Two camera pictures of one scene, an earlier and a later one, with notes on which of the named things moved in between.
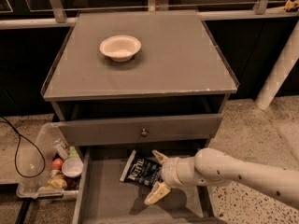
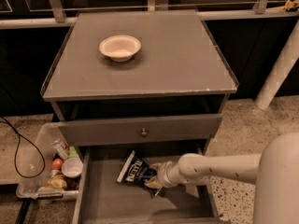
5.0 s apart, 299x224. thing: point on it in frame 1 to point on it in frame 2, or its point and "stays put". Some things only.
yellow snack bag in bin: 58,182 stays put
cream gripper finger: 160,157 to 156,165
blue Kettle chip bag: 141,170 stays put
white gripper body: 169,172 stays put
